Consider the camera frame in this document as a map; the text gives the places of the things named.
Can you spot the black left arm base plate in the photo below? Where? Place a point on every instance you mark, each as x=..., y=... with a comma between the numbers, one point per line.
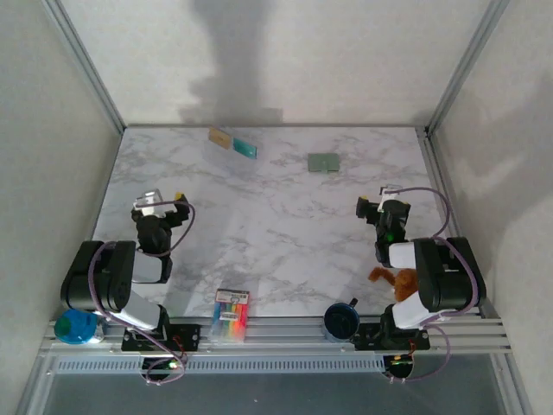
x=190, y=337

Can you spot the aluminium side rail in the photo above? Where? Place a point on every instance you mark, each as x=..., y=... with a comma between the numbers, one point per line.
x=433, y=173

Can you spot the brown plush toy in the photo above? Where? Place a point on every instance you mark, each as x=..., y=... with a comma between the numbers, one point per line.
x=404, y=283

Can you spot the dark blue mug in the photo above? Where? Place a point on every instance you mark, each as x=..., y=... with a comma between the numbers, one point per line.
x=341, y=322

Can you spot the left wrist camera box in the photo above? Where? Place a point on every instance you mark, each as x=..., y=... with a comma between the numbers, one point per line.
x=149, y=203

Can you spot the highlighter marker pack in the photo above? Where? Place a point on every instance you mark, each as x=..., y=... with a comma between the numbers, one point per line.
x=229, y=311

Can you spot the blue round container green lid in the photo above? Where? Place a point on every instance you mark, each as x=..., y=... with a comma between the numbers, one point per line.
x=73, y=326

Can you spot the teal VIP credit card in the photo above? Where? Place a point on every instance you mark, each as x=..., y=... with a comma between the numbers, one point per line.
x=245, y=149

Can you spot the clear acrylic card stand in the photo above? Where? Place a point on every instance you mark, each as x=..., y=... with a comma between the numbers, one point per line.
x=231, y=149

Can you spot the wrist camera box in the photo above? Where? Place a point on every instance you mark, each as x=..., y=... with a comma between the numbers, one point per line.
x=391, y=199
x=149, y=203

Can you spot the gold credit card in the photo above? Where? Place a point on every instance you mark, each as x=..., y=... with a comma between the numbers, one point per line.
x=219, y=137

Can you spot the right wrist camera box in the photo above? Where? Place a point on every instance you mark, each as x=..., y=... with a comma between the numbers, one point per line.
x=391, y=199

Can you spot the aluminium frame post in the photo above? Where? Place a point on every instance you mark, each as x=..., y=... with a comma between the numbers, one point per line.
x=465, y=65
x=88, y=69

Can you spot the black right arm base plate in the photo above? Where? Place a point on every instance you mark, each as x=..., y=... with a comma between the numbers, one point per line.
x=367, y=337

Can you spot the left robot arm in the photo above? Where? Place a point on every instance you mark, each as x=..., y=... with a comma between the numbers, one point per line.
x=99, y=276

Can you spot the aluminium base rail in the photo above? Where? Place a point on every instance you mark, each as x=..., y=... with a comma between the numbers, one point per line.
x=294, y=335

